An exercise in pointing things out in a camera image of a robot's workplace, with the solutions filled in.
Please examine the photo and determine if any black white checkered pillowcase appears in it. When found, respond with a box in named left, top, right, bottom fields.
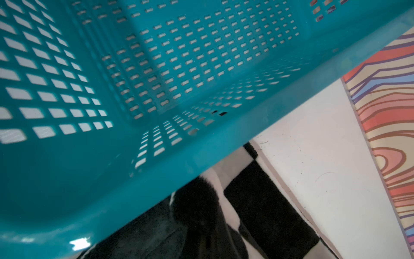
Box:
left=79, top=142, right=337, bottom=259

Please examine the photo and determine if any teal plastic basket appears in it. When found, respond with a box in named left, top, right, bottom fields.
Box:
left=1, top=1, right=414, bottom=259

